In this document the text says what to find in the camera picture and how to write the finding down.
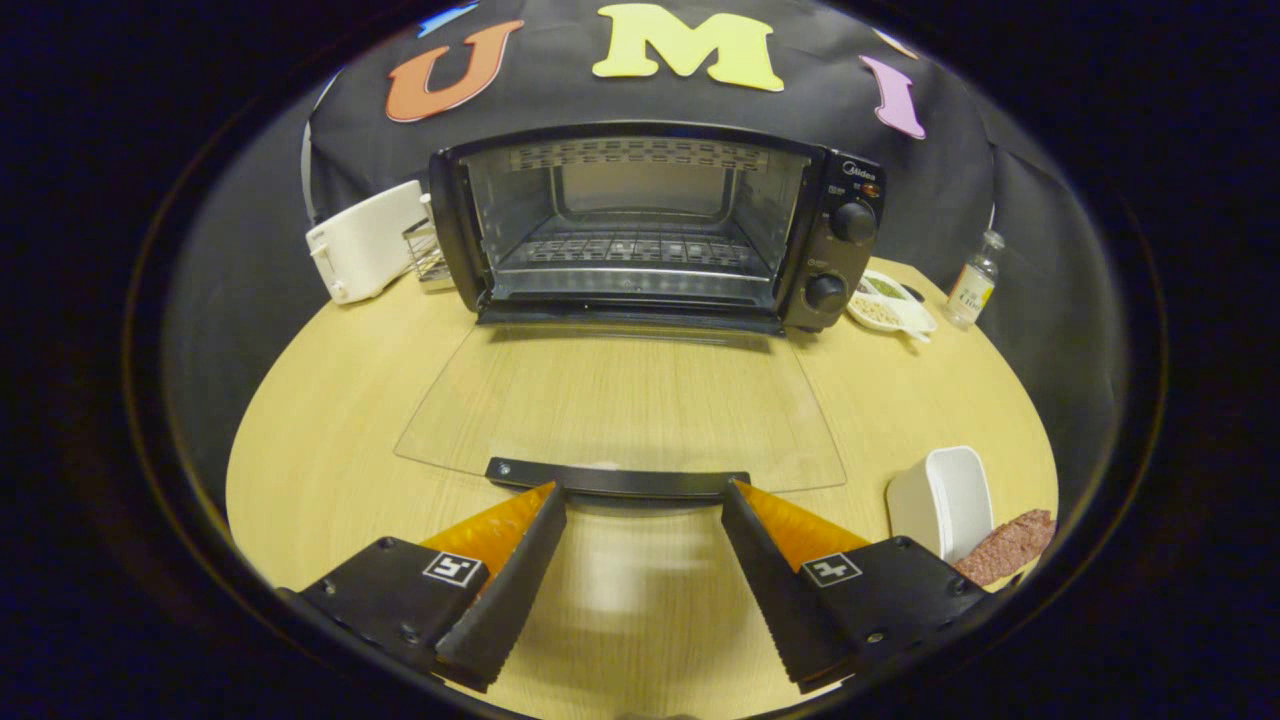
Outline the white rectangular tray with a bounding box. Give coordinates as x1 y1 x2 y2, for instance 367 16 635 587
886 446 995 566

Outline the white divided dish with beans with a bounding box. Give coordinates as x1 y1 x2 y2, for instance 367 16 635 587
846 269 939 344

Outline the black toaster oven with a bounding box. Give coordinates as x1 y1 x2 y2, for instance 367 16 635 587
395 120 887 501

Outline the white bread toaster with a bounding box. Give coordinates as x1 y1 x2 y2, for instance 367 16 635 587
305 180 433 305

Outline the metal wire rack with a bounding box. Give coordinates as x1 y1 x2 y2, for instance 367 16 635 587
403 218 456 291

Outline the clear glass bottle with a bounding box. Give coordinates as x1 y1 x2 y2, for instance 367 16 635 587
942 230 1006 331

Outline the red meat slice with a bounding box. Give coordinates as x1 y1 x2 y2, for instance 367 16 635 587
952 509 1057 587

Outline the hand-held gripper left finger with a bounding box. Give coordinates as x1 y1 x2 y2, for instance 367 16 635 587
283 482 568 693

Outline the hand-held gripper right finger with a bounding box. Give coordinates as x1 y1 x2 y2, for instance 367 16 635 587
720 478 1001 695

